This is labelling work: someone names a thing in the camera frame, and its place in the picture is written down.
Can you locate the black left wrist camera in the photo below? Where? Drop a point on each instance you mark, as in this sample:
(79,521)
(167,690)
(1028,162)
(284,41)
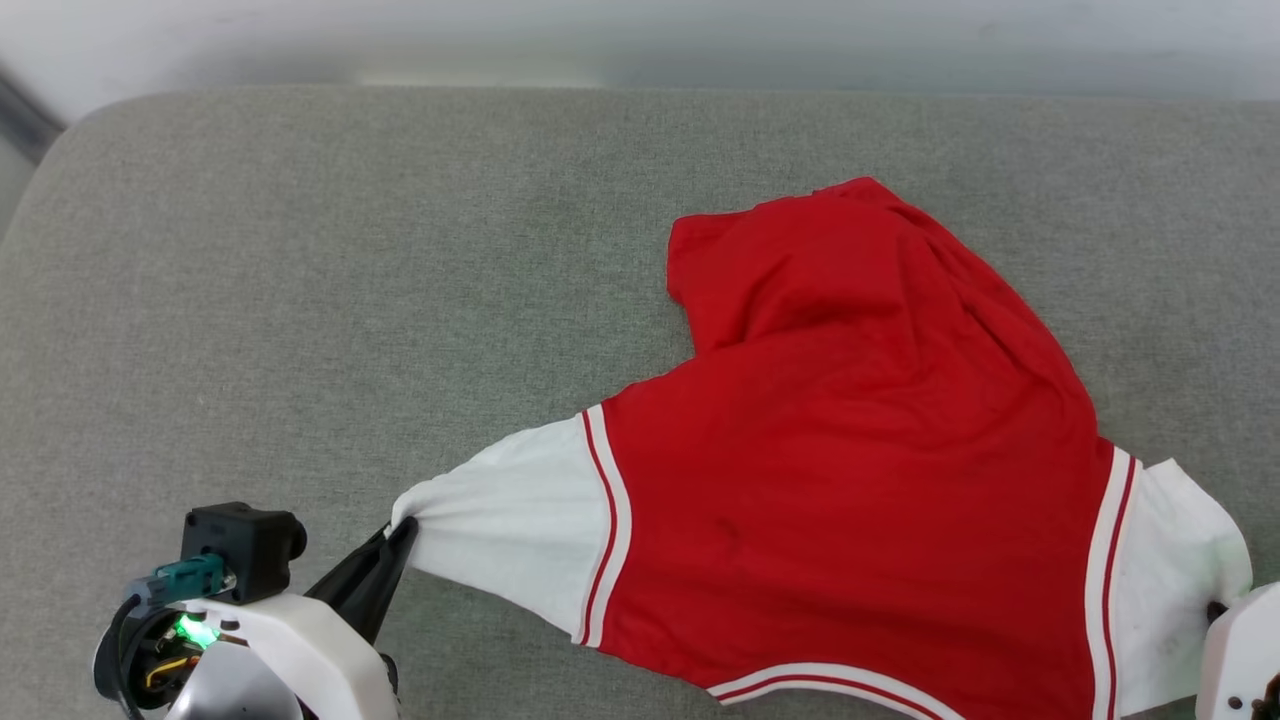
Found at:
(245,545)

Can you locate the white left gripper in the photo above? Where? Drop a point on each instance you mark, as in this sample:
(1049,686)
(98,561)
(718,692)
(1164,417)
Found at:
(320,650)

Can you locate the red and white basketball jersey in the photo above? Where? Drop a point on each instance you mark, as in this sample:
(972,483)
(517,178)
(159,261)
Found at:
(850,450)

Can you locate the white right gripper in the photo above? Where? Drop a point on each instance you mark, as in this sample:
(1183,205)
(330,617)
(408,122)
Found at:
(1245,660)

